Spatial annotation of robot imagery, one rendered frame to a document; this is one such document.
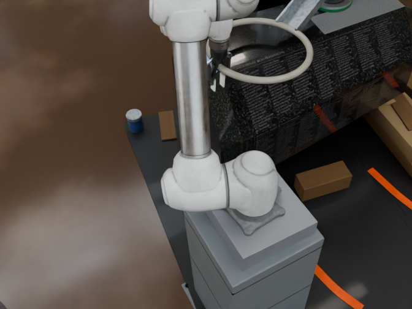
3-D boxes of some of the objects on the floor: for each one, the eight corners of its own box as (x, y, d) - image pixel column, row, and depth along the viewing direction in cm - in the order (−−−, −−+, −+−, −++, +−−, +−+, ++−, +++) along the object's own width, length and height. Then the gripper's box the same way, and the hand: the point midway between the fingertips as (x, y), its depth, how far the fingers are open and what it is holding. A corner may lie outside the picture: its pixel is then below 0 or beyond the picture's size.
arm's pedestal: (317, 321, 246) (344, 242, 183) (228, 373, 232) (227, 306, 170) (262, 243, 274) (270, 151, 212) (181, 285, 261) (164, 200, 198)
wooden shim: (158, 113, 337) (158, 111, 336) (173, 111, 338) (173, 110, 336) (161, 141, 321) (161, 140, 320) (176, 139, 322) (176, 137, 321)
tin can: (146, 129, 329) (144, 115, 318) (133, 135, 325) (130, 122, 315) (139, 119, 334) (137, 106, 324) (126, 126, 331) (122, 113, 321)
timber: (301, 202, 288) (304, 190, 278) (293, 186, 295) (295, 173, 286) (349, 187, 292) (352, 175, 283) (339, 172, 300) (343, 159, 290)
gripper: (207, 57, 206) (206, 99, 224) (240, 43, 212) (237, 84, 230) (197, 48, 210) (197, 90, 227) (230, 34, 216) (227, 76, 234)
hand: (217, 82), depth 226 cm, fingers closed on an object, 4 cm apart
